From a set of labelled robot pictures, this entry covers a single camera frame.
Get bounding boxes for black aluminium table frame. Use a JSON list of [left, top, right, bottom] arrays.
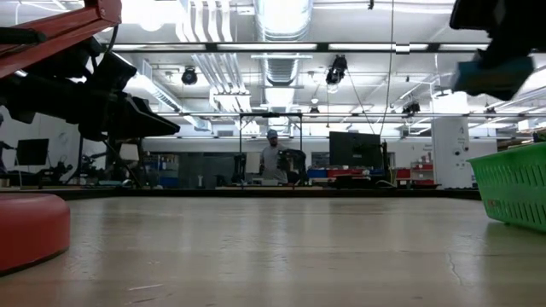
[[0, 186, 483, 200]]

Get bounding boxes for green plastic basket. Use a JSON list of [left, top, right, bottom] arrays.
[[467, 142, 546, 234]]

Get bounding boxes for red desk lamp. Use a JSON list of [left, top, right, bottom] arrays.
[[0, 0, 123, 275]]

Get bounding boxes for white pillar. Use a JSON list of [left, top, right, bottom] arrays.
[[431, 115, 471, 189]]

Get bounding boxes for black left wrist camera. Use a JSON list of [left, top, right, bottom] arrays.
[[91, 50, 138, 93]]

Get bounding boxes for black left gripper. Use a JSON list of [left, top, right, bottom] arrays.
[[0, 74, 181, 142]]

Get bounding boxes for black computer monitor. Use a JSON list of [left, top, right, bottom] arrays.
[[15, 138, 50, 166]]

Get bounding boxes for large black monitor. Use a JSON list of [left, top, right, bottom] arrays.
[[328, 130, 382, 170]]

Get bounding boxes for person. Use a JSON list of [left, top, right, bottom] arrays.
[[258, 129, 291, 184]]

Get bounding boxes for black ceiling spotlight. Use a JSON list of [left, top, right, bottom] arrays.
[[326, 54, 349, 86], [181, 67, 199, 86]]

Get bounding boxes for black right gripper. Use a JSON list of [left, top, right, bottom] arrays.
[[450, 0, 546, 68]]

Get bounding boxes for silver ceiling duct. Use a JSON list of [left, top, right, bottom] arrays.
[[254, 0, 315, 43]]

